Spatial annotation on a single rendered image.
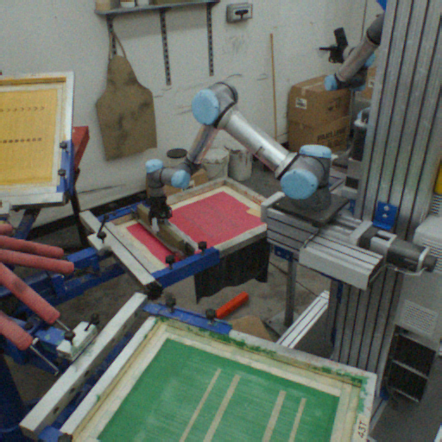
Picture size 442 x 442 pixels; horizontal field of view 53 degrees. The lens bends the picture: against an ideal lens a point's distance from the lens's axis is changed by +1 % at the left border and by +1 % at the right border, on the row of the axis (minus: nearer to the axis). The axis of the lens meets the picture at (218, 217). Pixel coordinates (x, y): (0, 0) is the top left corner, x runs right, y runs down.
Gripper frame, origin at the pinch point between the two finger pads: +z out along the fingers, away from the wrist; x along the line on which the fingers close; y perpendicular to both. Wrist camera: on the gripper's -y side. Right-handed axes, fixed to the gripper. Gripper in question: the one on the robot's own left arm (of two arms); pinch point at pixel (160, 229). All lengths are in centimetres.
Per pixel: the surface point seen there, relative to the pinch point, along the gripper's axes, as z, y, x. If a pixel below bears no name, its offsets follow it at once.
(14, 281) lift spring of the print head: -16, 20, -66
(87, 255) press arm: -2.7, 2.0, -35.8
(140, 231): 5.8, -12.3, -4.8
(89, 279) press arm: 9.8, 1.8, -37.4
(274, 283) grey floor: 101, -24, 98
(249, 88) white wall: 16, -200, 220
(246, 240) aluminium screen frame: 3.0, 29.2, 28.6
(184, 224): 5.8, -4.0, 15.5
